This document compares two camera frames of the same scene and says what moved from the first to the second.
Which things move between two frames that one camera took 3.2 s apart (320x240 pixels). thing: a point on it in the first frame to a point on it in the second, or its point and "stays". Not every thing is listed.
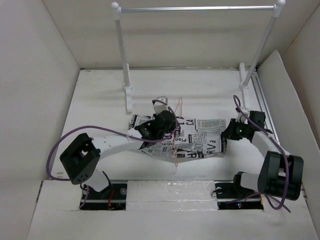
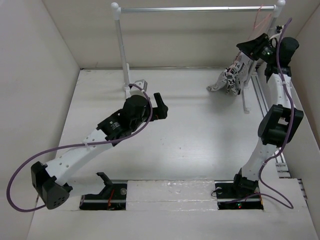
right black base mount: (231, 195) stays
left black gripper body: (171, 127) to (157, 112)
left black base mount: (113, 197) stays
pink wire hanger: (179, 115) to (254, 26)
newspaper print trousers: (193, 137) to (234, 78)
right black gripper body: (237, 129) to (264, 50)
